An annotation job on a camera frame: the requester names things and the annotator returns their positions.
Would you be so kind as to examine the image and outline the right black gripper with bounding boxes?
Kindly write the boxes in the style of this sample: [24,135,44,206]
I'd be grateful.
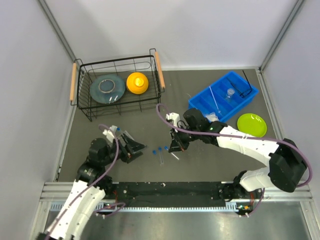
[169,124,201,153]

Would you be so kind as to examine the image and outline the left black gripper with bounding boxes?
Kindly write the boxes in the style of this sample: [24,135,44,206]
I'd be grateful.
[101,132,148,166]

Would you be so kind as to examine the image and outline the plastic bag of cotton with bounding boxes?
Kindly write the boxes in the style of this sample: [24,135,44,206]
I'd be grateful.
[204,112,219,122]

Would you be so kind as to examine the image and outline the glass stirring rod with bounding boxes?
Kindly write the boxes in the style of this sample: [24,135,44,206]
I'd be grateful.
[209,86,222,116]

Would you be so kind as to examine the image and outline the small clear glass flask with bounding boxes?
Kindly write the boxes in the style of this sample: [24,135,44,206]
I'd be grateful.
[225,88,235,103]

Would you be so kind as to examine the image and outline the black wire ring stand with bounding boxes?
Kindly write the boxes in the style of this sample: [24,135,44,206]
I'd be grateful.
[226,70,253,99]

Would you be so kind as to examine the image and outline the clear test tube rack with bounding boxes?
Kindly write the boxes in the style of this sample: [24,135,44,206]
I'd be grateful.
[116,130,133,146]

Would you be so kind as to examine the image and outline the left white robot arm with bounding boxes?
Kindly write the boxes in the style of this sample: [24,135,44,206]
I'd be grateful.
[36,129,147,240]

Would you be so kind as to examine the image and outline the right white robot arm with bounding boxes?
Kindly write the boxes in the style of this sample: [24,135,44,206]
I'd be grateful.
[165,108,307,198]

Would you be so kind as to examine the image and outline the blue ceramic plate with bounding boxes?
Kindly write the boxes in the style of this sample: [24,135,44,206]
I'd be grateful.
[89,74,126,104]

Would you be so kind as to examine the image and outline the orange ribbed bowl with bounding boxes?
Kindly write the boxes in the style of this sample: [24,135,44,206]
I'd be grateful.
[126,72,149,95]

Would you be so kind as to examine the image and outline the blue plastic divided bin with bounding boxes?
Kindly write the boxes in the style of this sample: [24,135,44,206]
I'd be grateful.
[188,73,259,123]

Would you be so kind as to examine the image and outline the lime green plate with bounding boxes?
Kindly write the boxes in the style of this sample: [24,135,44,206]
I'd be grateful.
[237,113,268,138]

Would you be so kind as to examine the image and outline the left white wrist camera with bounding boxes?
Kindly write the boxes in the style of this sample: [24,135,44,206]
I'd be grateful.
[102,125,118,143]

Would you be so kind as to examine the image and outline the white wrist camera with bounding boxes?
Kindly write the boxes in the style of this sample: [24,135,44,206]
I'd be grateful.
[165,112,181,127]
[102,125,118,143]

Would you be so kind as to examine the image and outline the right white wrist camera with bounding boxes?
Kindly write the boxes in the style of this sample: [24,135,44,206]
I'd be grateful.
[165,112,181,127]

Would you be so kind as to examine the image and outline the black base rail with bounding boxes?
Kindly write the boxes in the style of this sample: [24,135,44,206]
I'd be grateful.
[112,182,237,208]

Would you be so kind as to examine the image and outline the black wire basket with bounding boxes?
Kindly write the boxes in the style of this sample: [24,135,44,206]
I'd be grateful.
[69,48,166,121]

